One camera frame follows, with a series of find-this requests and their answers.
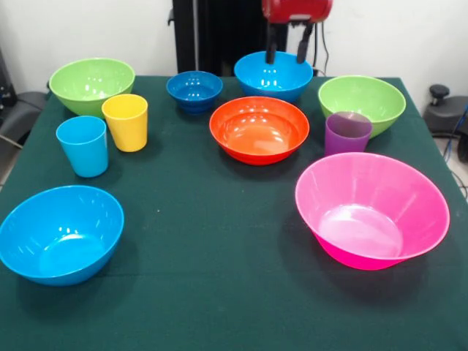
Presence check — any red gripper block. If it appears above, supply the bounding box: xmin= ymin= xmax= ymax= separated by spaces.
xmin=261 ymin=0 xmax=333 ymax=65

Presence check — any orange plastic bowl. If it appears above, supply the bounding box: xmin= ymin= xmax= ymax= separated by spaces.
xmin=209 ymin=96 xmax=311 ymax=166

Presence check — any light blue plastic cup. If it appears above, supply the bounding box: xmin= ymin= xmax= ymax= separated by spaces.
xmin=56 ymin=116 xmax=110 ymax=178

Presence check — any light blue plastic bowl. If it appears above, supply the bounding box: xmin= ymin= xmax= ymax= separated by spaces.
xmin=0 ymin=185 xmax=125 ymax=287
xmin=233 ymin=50 xmax=314 ymax=104

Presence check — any green plastic bowl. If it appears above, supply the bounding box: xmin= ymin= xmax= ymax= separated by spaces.
xmin=49 ymin=57 xmax=136 ymax=120
xmin=317 ymin=75 xmax=407 ymax=139

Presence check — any small dark blue bowl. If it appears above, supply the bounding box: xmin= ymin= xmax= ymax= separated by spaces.
xmin=166 ymin=70 xmax=224 ymax=116

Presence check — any purple plastic cup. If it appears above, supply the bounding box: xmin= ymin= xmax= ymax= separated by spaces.
xmin=324 ymin=111 xmax=374 ymax=157

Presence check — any black equipment with knob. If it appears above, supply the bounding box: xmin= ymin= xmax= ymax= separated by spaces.
xmin=423 ymin=84 xmax=468 ymax=164

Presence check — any large pink plastic bowl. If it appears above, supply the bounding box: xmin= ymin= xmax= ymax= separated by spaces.
xmin=295 ymin=152 xmax=451 ymax=271

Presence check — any yellow plastic cup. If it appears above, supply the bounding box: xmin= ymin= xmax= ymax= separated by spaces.
xmin=101 ymin=94 xmax=149 ymax=153

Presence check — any dark green tablecloth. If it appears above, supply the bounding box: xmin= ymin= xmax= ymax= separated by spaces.
xmin=0 ymin=75 xmax=468 ymax=351

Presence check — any grey chair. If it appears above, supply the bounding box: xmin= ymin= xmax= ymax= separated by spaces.
xmin=0 ymin=91 xmax=48 ymax=149

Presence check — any black device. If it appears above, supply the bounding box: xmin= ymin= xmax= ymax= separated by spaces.
xmin=0 ymin=47 xmax=16 ymax=110

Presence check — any black wall cable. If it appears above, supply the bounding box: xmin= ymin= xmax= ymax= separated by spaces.
xmin=313 ymin=20 xmax=331 ymax=76

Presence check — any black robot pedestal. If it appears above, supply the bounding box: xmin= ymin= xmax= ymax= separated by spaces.
xmin=167 ymin=0 xmax=295 ymax=77

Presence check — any blue cable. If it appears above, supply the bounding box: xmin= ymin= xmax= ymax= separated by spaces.
xmin=442 ymin=104 xmax=468 ymax=162

